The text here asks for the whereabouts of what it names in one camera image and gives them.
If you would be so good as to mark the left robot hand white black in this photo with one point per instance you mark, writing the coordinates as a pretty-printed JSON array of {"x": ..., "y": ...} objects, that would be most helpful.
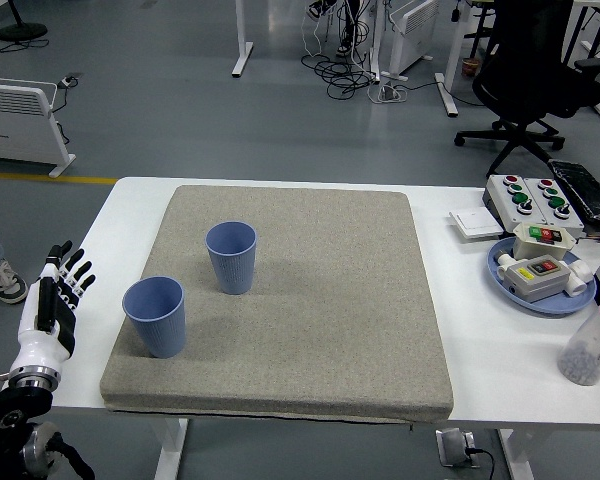
[{"x": 45, "y": 345}]

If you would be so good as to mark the blue ribbed plastic cup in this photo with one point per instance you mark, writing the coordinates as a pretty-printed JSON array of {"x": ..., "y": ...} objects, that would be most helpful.
[
  {"x": 232, "y": 270},
  {"x": 157, "y": 325}
]

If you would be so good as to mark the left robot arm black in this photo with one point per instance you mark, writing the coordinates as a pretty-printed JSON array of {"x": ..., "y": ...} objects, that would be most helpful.
[{"x": 10, "y": 415}]

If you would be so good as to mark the person's shoe grey white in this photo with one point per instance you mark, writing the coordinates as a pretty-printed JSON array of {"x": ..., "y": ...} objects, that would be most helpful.
[{"x": 5, "y": 282}]

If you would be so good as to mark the white table leg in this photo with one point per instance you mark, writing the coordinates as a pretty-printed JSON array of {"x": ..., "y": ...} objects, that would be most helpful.
[
  {"x": 517, "y": 455},
  {"x": 172, "y": 450}
]

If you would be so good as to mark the white panel heater wide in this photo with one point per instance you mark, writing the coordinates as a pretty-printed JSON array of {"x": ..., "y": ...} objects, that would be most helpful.
[{"x": 15, "y": 125}]

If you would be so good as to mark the grey-brown mat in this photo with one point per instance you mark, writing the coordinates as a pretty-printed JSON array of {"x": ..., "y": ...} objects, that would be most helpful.
[{"x": 305, "y": 300}]

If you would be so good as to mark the small power strip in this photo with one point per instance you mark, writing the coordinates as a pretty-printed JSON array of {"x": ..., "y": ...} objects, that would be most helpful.
[{"x": 70, "y": 80}]

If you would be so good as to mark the black fan stand base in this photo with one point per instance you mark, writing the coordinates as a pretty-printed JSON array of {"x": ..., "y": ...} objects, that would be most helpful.
[{"x": 22, "y": 31}]

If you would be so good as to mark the white desk leg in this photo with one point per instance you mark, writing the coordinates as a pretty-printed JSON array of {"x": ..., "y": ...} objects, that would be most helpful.
[
  {"x": 452, "y": 60},
  {"x": 242, "y": 45}
]

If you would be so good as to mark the person's shoe black white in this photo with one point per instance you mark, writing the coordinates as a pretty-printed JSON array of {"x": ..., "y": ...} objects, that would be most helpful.
[{"x": 344, "y": 49}]

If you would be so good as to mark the silver floor socket box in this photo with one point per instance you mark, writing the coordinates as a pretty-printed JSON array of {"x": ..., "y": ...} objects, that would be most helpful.
[{"x": 455, "y": 447}]

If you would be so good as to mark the white power strip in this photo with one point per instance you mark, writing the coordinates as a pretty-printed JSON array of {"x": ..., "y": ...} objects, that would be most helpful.
[{"x": 391, "y": 93}]

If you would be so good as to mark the white four-button control box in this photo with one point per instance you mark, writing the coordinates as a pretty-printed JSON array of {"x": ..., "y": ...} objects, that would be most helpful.
[
  {"x": 570, "y": 220},
  {"x": 502, "y": 205}
]

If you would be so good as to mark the white panel heater narrow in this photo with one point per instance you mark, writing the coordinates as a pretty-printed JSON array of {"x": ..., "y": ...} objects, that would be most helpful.
[{"x": 415, "y": 35}]

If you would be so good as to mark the blue round plate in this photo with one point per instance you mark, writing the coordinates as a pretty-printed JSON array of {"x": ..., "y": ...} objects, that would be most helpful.
[{"x": 580, "y": 300}]

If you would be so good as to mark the clear bottle red cap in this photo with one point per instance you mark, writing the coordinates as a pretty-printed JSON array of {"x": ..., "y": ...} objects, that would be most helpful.
[{"x": 590, "y": 350}]

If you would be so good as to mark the black office chair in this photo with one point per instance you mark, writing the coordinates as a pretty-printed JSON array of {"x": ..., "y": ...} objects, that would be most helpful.
[{"x": 525, "y": 85}]

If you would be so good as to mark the black keyboard in plastic wrap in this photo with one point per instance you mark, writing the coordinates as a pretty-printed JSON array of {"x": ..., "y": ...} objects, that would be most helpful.
[{"x": 587, "y": 190}]

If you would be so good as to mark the white wall switch plate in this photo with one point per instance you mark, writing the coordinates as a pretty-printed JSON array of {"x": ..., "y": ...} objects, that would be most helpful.
[{"x": 475, "y": 225}]

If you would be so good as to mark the grey switch box yellow label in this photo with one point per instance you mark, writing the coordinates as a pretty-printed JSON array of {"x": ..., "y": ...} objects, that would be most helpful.
[{"x": 535, "y": 282}]

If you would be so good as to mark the white three-button switch box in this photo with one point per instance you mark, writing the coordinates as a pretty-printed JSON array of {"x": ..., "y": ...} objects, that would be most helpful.
[{"x": 530, "y": 247}]

